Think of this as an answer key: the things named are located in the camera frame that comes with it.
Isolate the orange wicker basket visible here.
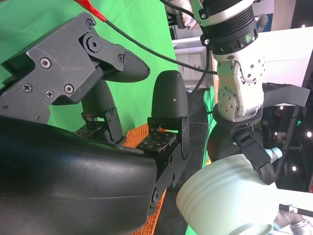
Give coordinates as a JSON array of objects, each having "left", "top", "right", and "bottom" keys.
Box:
[{"left": 122, "top": 122, "right": 168, "bottom": 235}]

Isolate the green cloth-covered table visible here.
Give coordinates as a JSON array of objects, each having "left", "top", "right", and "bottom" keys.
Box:
[{"left": 185, "top": 85, "right": 218, "bottom": 235}]

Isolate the white cabinet with drawers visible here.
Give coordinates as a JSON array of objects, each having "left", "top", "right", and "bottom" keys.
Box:
[{"left": 172, "top": 36, "right": 217, "bottom": 81}]

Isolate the white partition board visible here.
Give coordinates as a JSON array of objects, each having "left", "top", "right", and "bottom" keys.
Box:
[{"left": 256, "top": 26, "right": 313, "bottom": 89}]

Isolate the black metal truss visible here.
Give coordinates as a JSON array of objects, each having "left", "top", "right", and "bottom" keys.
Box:
[{"left": 276, "top": 90, "right": 313, "bottom": 192}]

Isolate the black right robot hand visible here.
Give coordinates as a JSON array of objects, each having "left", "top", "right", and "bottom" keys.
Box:
[{"left": 0, "top": 12, "right": 191, "bottom": 235}]

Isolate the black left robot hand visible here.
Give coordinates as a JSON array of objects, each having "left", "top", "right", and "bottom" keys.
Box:
[{"left": 207, "top": 115, "right": 277, "bottom": 186}]

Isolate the green tablecloth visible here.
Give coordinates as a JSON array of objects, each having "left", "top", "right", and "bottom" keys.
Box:
[{"left": 0, "top": 0, "right": 177, "bottom": 134}]

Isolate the pale grey-green bowl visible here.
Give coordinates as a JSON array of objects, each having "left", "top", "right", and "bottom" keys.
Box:
[{"left": 175, "top": 154, "right": 280, "bottom": 235}]

